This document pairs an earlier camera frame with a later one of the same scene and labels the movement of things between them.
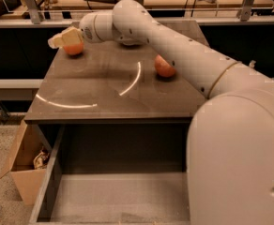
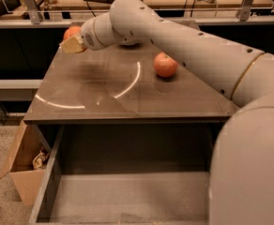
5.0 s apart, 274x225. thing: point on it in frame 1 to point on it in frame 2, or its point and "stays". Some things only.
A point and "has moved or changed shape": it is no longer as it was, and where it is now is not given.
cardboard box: [27, 162] stays
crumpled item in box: [40, 159] stays
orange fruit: [75, 49] has moved or changed shape
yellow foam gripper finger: [71, 37] to [72, 45]
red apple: [163, 68] stays
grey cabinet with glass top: [112, 83] stays
